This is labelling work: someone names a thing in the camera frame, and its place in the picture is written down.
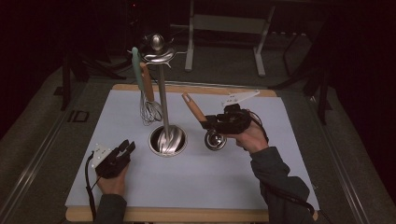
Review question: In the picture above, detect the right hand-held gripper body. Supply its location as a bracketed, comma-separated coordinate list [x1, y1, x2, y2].
[218, 90, 261, 134]

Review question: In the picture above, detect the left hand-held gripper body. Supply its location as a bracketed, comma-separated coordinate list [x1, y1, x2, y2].
[92, 144, 132, 179]

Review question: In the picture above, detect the measuring spoon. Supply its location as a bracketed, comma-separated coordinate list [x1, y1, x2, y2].
[181, 91, 228, 152]

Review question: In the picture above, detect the steel utensil stand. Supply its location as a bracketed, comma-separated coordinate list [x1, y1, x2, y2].
[128, 33, 189, 158]

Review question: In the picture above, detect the wooden handled mesh strainer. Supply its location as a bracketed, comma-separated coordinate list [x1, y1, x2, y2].
[139, 62, 163, 121]

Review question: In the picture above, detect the green handled wire whisk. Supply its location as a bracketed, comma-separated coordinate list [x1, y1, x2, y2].
[131, 46, 163, 127]

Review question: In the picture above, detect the person's left hand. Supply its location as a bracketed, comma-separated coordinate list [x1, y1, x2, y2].
[96, 164, 129, 197]

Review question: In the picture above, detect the person's right hand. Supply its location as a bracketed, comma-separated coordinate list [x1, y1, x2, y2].
[225, 111, 269, 155]

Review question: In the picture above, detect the black rectangular floor plate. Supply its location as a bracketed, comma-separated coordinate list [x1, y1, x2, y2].
[67, 109, 91, 123]

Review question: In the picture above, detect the wooden table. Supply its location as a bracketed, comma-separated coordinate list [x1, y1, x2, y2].
[64, 83, 319, 223]

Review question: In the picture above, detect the black tripod stand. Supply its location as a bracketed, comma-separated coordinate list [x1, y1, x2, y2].
[53, 52, 127, 111]
[270, 31, 333, 126]

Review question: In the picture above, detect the dark device with red light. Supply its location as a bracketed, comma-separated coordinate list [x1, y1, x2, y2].
[125, 0, 142, 29]

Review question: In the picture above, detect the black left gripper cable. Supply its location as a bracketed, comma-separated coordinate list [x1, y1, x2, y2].
[84, 151, 102, 222]

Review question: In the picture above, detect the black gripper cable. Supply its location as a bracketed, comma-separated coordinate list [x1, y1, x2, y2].
[84, 151, 102, 222]
[248, 109, 334, 224]

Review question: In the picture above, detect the metal floor rail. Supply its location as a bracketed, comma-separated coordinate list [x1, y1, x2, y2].
[0, 102, 76, 218]
[306, 96, 373, 224]

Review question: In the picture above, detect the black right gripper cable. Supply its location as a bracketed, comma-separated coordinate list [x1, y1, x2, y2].
[248, 109, 334, 224]

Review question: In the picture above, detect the white metal frame stand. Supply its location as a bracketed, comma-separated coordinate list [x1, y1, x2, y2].
[185, 0, 276, 77]

